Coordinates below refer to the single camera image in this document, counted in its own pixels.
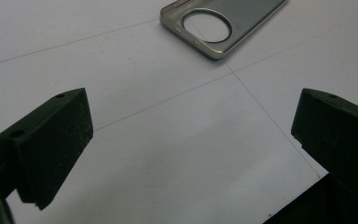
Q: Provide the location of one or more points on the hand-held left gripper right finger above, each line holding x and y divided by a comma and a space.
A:
338, 137

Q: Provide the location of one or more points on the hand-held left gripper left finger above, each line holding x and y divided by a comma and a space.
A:
49, 146

